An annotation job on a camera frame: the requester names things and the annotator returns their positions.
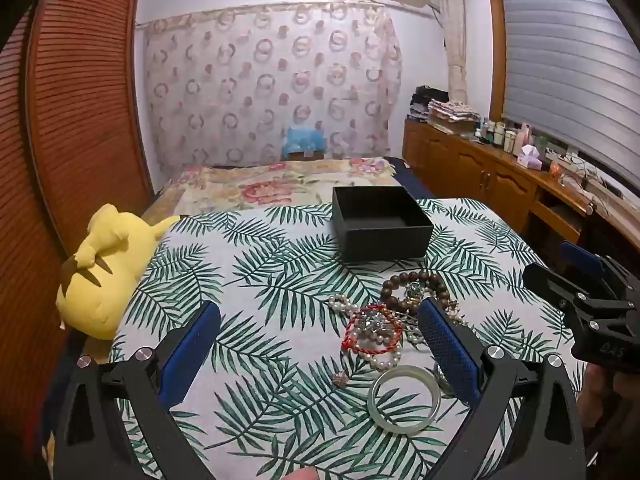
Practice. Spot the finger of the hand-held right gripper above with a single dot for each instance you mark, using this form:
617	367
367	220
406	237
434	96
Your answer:
582	257
550	282

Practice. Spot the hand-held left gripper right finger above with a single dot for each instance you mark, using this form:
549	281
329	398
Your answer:
447	350

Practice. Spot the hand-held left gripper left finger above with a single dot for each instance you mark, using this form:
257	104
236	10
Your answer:
192	345

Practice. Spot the green stone jewelry piece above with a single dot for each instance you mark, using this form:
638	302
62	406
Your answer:
414	290

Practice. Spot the pale jade bangle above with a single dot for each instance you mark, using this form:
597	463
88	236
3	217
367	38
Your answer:
372	402

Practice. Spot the small flower brooch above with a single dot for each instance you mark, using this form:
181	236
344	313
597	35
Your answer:
341	378

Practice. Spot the black cardboard box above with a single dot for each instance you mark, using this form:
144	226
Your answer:
380	245

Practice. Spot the person's right hand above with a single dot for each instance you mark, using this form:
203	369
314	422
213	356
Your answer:
622	390

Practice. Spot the person's left hand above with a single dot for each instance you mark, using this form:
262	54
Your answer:
302	475

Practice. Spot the small orange jar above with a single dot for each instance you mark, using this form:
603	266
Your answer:
555	168

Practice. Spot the pink tissue box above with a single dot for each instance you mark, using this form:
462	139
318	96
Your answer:
529	157

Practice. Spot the yellow plush toy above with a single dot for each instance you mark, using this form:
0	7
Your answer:
115	240

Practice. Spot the wooden cabinet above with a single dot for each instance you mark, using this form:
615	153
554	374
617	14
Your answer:
475	170

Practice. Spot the row of cosmetic bottles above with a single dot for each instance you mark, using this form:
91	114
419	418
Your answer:
505	137

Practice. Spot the floral bedsheet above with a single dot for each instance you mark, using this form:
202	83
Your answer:
250	185

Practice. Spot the folded floral cloth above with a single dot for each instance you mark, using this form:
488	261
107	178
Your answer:
452	112

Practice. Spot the grey window blind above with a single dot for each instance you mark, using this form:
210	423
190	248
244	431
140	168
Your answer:
565	50

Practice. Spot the stack of dark clothes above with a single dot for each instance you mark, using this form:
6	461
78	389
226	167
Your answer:
425	102

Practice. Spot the blue plush toy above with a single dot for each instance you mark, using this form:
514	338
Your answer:
302	139

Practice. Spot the beige tied curtain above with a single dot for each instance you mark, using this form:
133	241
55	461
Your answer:
455	35

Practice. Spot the wooden louvered wardrobe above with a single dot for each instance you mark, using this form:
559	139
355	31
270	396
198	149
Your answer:
80	110

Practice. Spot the circle pattern curtain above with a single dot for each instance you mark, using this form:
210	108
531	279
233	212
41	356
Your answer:
225	85

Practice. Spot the wooden window frame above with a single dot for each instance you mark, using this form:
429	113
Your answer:
495	35

